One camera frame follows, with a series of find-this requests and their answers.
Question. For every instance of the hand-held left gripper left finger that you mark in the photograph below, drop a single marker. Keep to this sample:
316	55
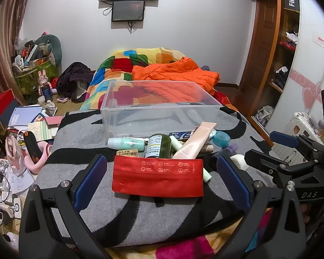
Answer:
90	175

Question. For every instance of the orange puffer jacket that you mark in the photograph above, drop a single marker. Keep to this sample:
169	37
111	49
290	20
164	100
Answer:
172	72

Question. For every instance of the pink handheld device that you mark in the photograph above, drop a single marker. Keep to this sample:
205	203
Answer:
43	159

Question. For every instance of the mint tube with white cap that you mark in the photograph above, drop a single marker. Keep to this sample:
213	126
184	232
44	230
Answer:
127	143

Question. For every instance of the white wardrobe sliding door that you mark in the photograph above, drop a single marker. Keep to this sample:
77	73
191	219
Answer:
310	59

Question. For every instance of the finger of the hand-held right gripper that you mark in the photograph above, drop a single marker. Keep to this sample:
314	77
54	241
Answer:
283	139
264	159

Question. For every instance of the teal round jar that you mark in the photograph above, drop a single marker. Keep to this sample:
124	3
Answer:
221	139

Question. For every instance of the grey-green neck pillow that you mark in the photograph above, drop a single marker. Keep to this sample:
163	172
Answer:
52	43

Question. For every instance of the pale green stick tube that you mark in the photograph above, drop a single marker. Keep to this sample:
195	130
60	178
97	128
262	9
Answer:
207	175
176	143

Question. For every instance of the black printed box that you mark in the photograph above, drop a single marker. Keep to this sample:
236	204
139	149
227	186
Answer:
291	0

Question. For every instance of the small purple bottle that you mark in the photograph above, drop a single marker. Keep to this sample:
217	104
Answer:
232	149

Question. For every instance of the clear plastic storage bin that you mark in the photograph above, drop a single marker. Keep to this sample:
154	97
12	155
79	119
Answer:
162	118

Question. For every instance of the dark clothes pile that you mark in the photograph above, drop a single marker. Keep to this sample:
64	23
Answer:
73	78

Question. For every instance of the pink book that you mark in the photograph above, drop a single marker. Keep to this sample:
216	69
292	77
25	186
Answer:
55	120

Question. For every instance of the pink rabbit figure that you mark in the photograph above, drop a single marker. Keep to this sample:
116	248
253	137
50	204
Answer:
45	83

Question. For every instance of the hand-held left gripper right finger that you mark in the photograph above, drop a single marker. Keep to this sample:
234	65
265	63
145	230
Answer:
232	178

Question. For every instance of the red foil pouch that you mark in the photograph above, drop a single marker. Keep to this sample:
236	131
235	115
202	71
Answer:
156	178

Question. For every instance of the colourful bed sheet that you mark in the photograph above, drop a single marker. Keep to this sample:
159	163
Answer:
183	248

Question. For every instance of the red box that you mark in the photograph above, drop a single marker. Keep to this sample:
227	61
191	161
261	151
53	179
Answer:
1	104

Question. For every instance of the wooden wardrobe shelves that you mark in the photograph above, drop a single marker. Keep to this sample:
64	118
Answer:
282	59

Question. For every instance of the dark green bottle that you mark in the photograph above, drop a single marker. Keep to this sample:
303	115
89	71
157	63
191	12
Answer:
159	145

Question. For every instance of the green storage basket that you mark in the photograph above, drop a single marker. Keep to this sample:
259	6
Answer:
29	81

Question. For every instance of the colourful patchwork quilt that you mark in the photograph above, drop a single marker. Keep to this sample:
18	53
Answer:
118	59

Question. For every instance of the beige cosmetic stick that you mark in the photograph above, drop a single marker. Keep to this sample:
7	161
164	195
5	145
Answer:
206	149

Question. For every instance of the peach cosmetic tube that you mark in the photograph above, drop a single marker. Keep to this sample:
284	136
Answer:
194	143

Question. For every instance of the white cotton pad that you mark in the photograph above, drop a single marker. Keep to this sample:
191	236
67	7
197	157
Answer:
239	162

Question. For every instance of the wooden door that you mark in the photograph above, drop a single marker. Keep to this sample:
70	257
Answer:
262	45

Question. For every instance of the white bag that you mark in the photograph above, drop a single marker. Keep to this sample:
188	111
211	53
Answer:
264	114

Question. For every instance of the striped curtain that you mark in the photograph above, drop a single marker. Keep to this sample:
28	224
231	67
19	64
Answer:
5	45

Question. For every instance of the white suitcase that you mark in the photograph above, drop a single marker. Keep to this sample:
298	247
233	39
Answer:
299	126

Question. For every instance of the blue toothpaste box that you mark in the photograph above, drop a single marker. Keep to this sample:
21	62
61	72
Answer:
179	135

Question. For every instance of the small eraser card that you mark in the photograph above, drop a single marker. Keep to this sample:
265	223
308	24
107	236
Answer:
128	153

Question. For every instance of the cream book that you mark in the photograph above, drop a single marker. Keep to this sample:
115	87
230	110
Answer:
41	132

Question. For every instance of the black and orange device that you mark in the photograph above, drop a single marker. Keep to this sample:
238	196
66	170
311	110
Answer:
32	145

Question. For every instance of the white power strip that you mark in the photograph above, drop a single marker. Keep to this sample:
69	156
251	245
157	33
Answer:
14	207

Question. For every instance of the blue book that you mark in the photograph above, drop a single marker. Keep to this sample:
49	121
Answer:
24	116

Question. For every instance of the grey and black blanket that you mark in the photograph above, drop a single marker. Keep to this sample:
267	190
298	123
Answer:
97	221

